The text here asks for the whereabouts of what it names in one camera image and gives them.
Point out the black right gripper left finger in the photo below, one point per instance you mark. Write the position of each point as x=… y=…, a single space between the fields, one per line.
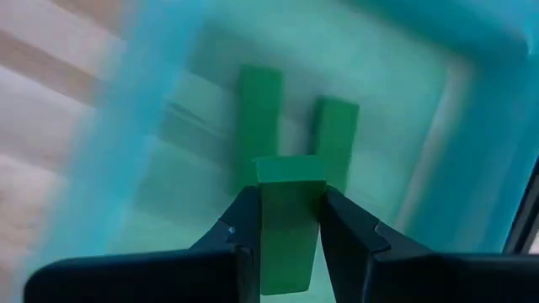
x=147 y=278

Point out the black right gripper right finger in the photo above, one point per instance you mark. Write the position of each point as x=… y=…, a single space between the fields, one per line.
x=421 y=278

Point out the green wooden block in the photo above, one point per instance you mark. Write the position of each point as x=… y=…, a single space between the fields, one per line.
x=259 y=118
x=288 y=219
x=337 y=134

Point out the teal translucent plastic bin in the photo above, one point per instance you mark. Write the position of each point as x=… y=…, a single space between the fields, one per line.
x=400 y=105

